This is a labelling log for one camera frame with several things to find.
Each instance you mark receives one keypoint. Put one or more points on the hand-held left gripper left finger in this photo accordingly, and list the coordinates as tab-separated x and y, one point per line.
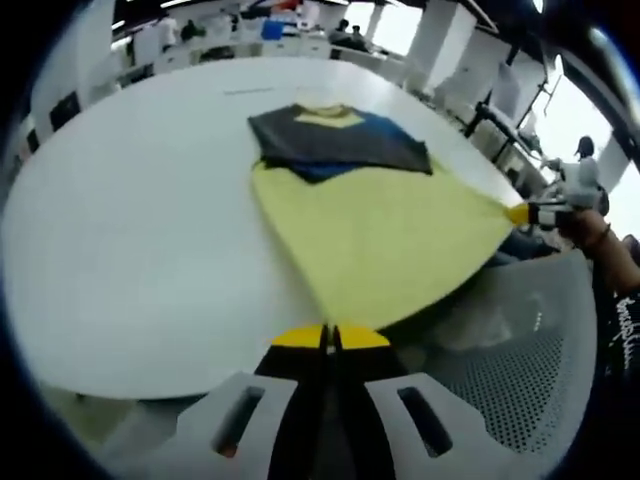
235	425

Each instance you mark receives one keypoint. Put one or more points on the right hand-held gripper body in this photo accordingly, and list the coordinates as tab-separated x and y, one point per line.
585	187

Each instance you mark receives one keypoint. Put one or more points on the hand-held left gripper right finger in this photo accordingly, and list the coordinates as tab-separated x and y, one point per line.
435	425

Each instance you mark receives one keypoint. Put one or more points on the yellow garment grey blue sleeves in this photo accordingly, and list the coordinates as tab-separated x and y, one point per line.
380	235

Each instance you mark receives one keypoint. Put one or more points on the person's right hand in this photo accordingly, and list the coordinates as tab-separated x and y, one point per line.
585	230

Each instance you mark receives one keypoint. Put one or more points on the black framed desk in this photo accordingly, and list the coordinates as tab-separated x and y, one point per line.
500	125

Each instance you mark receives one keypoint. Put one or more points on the black tripod stand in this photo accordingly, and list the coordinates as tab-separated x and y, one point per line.
547	95

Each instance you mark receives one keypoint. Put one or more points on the grey mesh chair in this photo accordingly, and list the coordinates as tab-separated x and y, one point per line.
530	360

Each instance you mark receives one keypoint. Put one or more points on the person's black printed shirt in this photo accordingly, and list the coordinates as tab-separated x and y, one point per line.
622	335

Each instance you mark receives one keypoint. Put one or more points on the blue container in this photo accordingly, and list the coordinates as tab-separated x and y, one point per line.
272	30

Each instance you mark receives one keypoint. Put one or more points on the row of white cabinets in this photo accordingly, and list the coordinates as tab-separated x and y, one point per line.
240	52

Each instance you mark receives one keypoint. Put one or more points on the black monitor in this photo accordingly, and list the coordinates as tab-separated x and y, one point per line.
64	111

